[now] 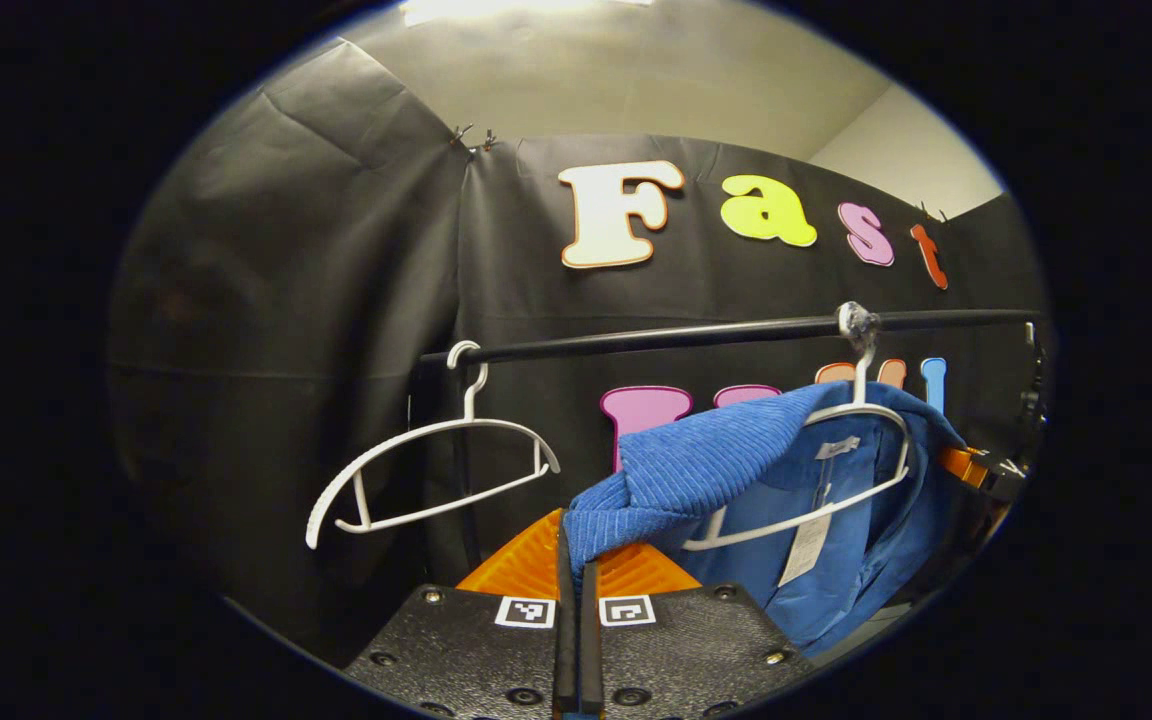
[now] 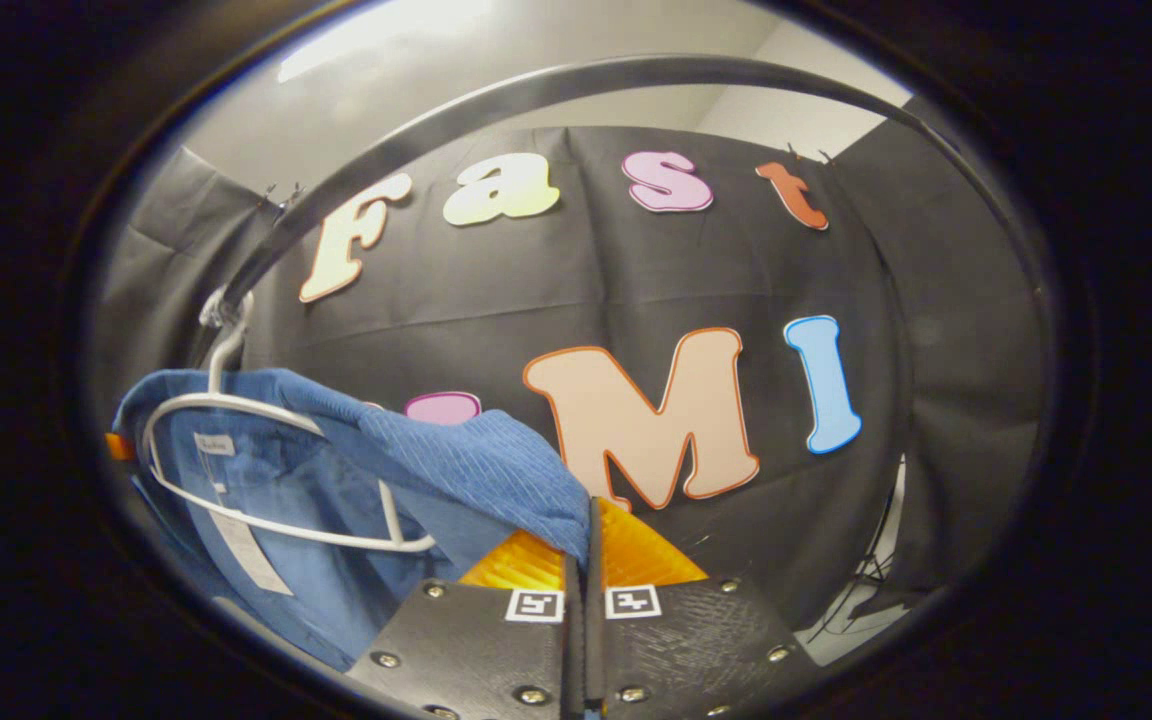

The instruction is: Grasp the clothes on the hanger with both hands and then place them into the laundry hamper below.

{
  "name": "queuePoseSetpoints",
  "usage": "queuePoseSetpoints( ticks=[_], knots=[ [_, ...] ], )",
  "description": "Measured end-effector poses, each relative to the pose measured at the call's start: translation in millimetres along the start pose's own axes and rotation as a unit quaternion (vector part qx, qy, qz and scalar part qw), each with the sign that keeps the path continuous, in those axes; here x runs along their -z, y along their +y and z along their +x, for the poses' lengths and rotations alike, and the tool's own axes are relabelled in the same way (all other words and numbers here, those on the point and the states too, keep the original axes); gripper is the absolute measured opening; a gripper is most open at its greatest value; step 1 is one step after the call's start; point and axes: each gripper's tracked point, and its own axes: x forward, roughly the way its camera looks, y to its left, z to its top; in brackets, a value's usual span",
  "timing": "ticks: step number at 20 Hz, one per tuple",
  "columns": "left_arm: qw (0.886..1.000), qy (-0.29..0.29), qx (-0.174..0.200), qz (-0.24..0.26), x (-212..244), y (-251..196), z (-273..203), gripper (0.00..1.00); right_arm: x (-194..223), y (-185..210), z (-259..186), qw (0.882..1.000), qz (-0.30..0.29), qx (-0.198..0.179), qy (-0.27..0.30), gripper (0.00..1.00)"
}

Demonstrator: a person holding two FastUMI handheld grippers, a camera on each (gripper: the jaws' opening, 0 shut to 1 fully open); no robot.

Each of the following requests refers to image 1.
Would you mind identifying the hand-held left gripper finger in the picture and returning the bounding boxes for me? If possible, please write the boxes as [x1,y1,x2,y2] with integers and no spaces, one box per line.
[344,508,579,720]
[581,540,817,720]

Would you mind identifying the blue corduroy jacket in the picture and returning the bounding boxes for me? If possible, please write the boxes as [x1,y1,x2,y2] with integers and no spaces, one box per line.
[561,380,967,656]

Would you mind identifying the white hanger with taped hook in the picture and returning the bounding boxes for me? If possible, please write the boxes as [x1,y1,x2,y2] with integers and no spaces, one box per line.
[681,302,912,553]

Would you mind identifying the white plastic hanger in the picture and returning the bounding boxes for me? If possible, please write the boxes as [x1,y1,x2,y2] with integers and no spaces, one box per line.
[306,340,562,549]

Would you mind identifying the black metal clothes rack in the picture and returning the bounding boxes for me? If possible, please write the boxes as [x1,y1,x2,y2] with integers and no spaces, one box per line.
[406,308,1049,571]

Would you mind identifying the black backdrop cloth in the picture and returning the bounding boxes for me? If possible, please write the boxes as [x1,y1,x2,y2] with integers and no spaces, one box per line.
[106,40,1052,666]

